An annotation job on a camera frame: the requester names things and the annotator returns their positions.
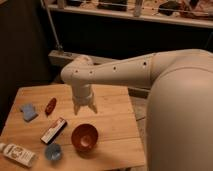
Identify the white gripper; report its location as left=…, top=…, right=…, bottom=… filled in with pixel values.
left=72, top=84, right=98, bottom=115

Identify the red-brown ceramic bowl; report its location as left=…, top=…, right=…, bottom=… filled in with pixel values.
left=71, top=124, right=99, bottom=152

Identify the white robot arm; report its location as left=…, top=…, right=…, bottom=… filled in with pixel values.
left=61, top=49, right=213, bottom=171

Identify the red oblong object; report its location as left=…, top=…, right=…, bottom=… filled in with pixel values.
left=45, top=98, right=57, bottom=115

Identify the small blue cup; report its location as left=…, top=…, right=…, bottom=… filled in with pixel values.
left=44, top=143, right=62, bottom=161

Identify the blue sponge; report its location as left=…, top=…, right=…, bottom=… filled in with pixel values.
left=20, top=103, right=38, bottom=122

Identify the grey metal pole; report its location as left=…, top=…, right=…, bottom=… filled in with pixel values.
left=44, top=0, right=63, bottom=52

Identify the white plastic bottle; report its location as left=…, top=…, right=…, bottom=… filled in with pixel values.
left=0, top=143, right=36, bottom=168

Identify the wooden shelf with clutter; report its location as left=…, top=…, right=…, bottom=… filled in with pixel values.
left=40, top=0, right=213, bottom=29

